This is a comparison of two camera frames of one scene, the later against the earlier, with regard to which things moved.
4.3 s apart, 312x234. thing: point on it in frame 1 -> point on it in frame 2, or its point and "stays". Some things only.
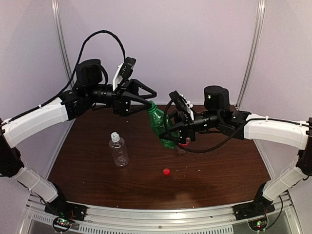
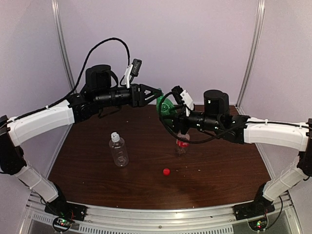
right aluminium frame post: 253,50 stays
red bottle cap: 166,171 stays
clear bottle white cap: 120,151 stays
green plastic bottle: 160,124 -> 166,106
